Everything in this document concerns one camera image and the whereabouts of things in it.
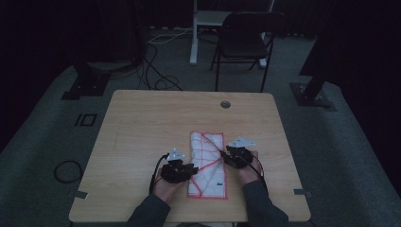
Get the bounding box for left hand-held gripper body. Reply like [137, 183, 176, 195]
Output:
[160, 148, 194, 184]

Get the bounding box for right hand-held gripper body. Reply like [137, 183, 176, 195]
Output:
[225, 136, 257, 169]

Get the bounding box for white cloth with red lines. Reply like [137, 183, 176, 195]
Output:
[187, 131, 229, 201]

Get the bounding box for person's left hand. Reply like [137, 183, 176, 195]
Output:
[152, 167, 187, 205]

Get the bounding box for grey tape strip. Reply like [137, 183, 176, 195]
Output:
[292, 187, 313, 200]
[73, 190, 90, 201]

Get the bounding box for black slanted stand with base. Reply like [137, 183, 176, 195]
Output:
[289, 0, 338, 112]

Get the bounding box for black folding chair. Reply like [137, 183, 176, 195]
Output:
[210, 11, 287, 94]

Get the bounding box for left hand-held gripper black cable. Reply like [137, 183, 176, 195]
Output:
[148, 152, 170, 195]

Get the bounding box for hand-held gripper black cable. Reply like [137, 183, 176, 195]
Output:
[148, 152, 170, 195]
[245, 153, 270, 194]

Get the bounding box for right hand-held gripper black cable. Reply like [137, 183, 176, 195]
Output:
[245, 153, 270, 194]

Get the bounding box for black tangled floor cables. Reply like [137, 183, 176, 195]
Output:
[136, 43, 184, 92]

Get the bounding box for white desk frame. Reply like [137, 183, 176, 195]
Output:
[189, 0, 276, 69]

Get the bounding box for black coiled floor cable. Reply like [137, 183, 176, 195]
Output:
[53, 159, 84, 184]

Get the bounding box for black stand with base plate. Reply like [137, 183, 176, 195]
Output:
[61, 60, 112, 101]

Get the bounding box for white floor cable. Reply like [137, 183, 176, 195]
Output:
[147, 26, 194, 44]

